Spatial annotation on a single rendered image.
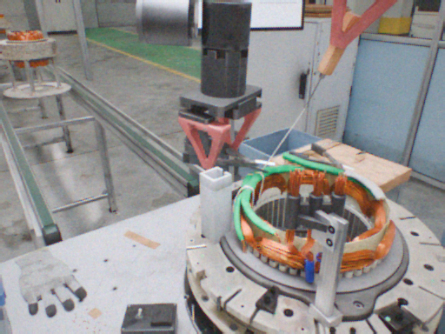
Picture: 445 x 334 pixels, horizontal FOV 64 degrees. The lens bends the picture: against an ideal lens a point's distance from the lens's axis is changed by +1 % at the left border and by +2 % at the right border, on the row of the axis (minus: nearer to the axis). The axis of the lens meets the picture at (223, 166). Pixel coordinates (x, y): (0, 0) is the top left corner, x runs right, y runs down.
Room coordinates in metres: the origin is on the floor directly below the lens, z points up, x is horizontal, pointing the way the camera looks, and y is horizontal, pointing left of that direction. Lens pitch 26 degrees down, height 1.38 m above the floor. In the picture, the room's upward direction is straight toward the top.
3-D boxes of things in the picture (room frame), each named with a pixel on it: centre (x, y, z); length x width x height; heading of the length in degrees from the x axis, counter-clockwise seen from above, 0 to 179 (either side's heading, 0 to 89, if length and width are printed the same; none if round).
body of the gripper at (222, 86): (0.45, 0.00, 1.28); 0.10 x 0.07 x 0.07; 147
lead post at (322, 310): (0.24, -0.10, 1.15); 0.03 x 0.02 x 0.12; 33
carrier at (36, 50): (2.26, 1.19, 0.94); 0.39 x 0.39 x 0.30
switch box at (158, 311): (0.47, 0.14, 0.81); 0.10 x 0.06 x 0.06; 92
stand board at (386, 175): (0.64, -0.23, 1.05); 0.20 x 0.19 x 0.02; 38
